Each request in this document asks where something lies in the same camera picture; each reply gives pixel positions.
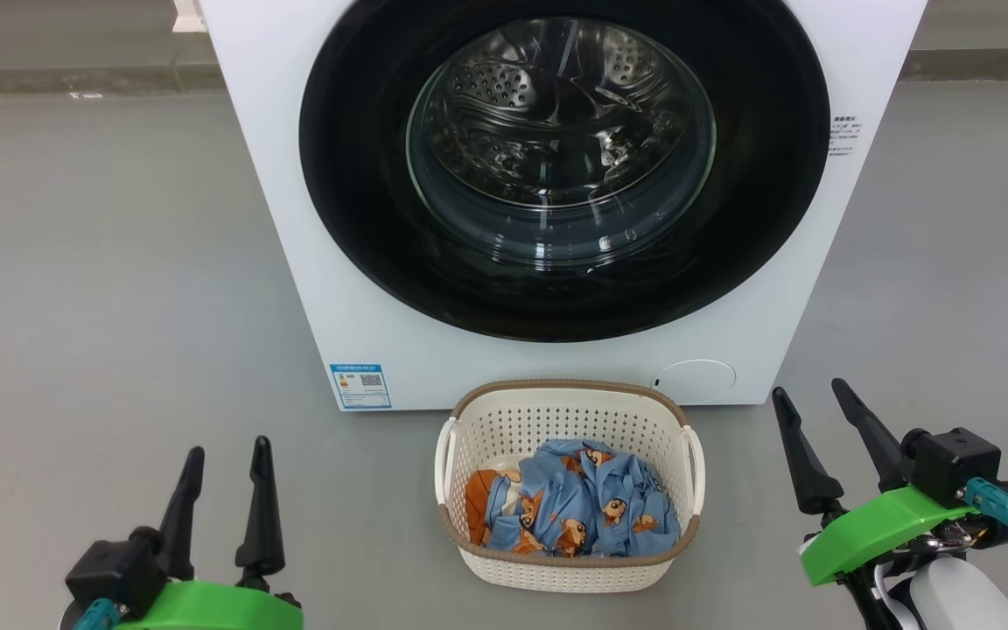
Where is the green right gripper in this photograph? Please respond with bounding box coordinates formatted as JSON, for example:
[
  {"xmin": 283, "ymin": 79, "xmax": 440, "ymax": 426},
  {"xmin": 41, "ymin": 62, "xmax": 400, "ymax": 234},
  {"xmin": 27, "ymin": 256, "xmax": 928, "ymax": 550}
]
[{"xmin": 772, "ymin": 378, "xmax": 1008, "ymax": 630}]

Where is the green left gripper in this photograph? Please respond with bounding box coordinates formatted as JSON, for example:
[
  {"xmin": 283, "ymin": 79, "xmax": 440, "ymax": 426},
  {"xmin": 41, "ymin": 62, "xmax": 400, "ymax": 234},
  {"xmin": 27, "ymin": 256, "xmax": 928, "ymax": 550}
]
[{"xmin": 115, "ymin": 436, "xmax": 304, "ymax": 630}]

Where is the blue cartoon print clothing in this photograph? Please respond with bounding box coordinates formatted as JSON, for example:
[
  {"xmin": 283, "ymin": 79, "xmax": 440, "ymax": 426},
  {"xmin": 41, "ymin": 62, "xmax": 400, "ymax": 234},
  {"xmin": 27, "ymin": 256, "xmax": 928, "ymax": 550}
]
[{"xmin": 465, "ymin": 439, "xmax": 682, "ymax": 559}]

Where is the black round glass door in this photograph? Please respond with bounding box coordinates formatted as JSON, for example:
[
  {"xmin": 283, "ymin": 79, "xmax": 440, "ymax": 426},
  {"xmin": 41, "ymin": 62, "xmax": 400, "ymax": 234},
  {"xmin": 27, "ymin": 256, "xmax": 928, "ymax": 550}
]
[{"xmin": 298, "ymin": 0, "xmax": 831, "ymax": 343}]

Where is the white washing machine body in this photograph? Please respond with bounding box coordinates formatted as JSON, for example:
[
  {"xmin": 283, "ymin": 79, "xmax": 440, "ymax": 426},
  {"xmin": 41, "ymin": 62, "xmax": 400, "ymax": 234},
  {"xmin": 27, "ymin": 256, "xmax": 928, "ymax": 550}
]
[{"xmin": 198, "ymin": 0, "xmax": 929, "ymax": 412}]

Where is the cream perforated laundry basket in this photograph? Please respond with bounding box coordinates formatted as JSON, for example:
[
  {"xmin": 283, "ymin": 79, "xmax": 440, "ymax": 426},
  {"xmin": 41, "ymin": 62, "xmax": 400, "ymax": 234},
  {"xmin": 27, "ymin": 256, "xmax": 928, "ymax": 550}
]
[{"xmin": 434, "ymin": 379, "xmax": 706, "ymax": 594}]

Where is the round white filter cover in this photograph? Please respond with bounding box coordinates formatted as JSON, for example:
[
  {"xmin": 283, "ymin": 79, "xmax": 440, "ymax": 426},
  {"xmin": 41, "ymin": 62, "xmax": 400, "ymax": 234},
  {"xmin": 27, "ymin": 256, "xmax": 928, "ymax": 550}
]
[{"xmin": 651, "ymin": 359, "xmax": 738, "ymax": 405}]

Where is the blue energy label sticker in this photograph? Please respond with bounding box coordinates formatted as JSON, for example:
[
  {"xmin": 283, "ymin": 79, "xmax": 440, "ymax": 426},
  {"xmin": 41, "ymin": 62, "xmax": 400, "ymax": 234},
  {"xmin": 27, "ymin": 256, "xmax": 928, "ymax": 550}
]
[{"xmin": 330, "ymin": 363, "xmax": 392, "ymax": 410}]

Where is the small printed text label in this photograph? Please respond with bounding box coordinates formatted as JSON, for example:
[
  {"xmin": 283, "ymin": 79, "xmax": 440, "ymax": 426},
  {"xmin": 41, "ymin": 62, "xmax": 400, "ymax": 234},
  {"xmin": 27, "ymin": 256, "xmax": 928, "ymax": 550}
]
[{"xmin": 828, "ymin": 114, "xmax": 864, "ymax": 158}]

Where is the perforated steel drum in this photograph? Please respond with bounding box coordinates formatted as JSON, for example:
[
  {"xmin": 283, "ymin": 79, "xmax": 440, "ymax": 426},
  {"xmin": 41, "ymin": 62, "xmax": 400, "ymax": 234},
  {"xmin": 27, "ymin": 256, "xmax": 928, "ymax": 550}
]
[{"xmin": 406, "ymin": 16, "xmax": 717, "ymax": 268}]

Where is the teal plug left camera cable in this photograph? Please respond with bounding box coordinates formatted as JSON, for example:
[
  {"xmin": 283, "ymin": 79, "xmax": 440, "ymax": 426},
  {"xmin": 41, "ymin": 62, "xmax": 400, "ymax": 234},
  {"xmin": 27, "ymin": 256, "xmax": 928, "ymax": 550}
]
[{"xmin": 73, "ymin": 598, "xmax": 120, "ymax": 630}]

